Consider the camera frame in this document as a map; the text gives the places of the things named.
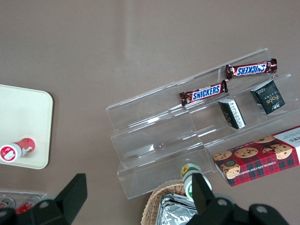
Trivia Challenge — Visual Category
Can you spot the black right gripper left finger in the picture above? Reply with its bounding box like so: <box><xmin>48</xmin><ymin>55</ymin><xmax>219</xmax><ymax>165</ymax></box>
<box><xmin>16</xmin><ymin>173</ymin><xmax>88</xmax><ymax>225</ymax></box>

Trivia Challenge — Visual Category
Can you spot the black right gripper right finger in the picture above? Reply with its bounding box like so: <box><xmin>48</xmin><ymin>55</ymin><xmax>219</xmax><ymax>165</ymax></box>
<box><xmin>188</xmin><ymin>173</ymin><xmax>247</xmax><ymax>225</ymax></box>

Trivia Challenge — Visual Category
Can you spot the oval light wicker basket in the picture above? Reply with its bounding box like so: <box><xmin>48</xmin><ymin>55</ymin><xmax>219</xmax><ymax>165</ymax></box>
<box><xmin>141</xmin><ymin>180</ymin><xmax>200</xmax><ymax>225</ymax></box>

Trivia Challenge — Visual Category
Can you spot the beige plastic tray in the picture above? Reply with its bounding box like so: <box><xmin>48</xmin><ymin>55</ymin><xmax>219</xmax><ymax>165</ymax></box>
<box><xmin>0</xmin><ymin>84</ymin><xmax>54</xmax><ymax>170</ymax></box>

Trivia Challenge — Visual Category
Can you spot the aluminium foil container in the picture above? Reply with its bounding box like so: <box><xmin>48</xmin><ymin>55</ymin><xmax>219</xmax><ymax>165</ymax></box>
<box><xmin>158</xmin><ymin>193</ymin><xmax>200</xmax><ymax>225</ymax></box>

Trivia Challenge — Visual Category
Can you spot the green-capped white bottle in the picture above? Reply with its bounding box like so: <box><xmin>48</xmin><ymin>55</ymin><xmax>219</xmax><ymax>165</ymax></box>
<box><xmin>180</xmin><ymin>162</ymin><xmax>213</xmax><ymax>203</ymax></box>

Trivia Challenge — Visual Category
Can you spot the clear acrylic bottle rack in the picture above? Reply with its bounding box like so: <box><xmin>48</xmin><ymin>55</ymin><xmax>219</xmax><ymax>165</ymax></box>
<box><xmin>0</xmin><ymin>189</ymin><xmax>48</xmax><ymax>212</ymax></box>

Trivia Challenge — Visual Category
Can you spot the red tartan cookie box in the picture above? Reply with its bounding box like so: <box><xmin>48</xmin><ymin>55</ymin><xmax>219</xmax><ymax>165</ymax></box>
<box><xmin>212</xmin><ymin>125</ymin><xmax>300</xmax><ymax>188</ymax></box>

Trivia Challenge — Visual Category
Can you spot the small red drink bottle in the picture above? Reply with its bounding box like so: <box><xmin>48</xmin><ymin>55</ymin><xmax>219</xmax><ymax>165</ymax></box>
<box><xmin>0</xmin><ymin>137</ymin><xmax>37</xmax><ymax>163</ymax></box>

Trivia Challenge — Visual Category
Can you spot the clear acrylic stepped stand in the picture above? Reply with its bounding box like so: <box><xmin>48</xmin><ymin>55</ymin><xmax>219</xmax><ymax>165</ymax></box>
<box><xmin>105</xmin><ymin>82</ymin><xmax>213</xmax><ymax>201</ymax></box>
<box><xmin>175</xmin><ymin>48</ymin><xmax>300</xmax><ymax>174</ymax></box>

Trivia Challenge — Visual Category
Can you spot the small black carton box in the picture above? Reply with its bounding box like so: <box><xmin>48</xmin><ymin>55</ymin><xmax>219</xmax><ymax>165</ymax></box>
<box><xmin>250</xmin><ymin>80</ymin><xmax>285</xmax><ymax>115</ymax></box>
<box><xmin>218</xmin><ymin>98</ymin><xmax>247</xmax><ymax>129</ymax></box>

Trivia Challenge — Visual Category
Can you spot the brown Snickers bar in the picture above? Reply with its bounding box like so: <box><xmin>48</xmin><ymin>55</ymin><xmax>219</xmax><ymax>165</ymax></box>
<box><xmin>179</xmin><ymin>80</ymin><xmax>229</xmax><ymax>107</ymax></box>
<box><xmin>225</xmin><ymin>58</ymin><xmax>278</xmax><ymax>81</ymax></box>

